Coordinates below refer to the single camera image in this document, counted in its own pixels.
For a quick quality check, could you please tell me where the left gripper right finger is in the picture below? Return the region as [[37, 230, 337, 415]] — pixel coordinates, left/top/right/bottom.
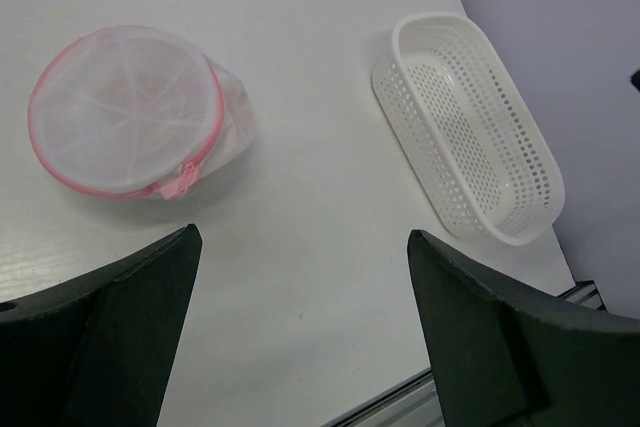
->
[[407, 230, 639, 426]]

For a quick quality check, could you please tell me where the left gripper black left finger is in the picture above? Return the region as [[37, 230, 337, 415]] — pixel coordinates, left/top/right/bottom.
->
[[1, 224, 202, 426]]

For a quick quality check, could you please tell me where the white mesh laundry bag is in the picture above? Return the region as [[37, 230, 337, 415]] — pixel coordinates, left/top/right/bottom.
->
[[27, 25, 255, 200]]

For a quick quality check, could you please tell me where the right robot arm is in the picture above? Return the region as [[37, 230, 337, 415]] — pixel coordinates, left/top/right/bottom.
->
[[630, 70, 640, 91]]

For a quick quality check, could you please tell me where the white perforated plastic basket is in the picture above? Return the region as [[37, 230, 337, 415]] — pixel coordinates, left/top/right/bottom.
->
[[371, 12, 565, 246]]

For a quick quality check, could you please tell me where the aluminium rail frame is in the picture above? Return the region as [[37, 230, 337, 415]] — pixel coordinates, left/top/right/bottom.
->
[[333, 278, 606, 426]]

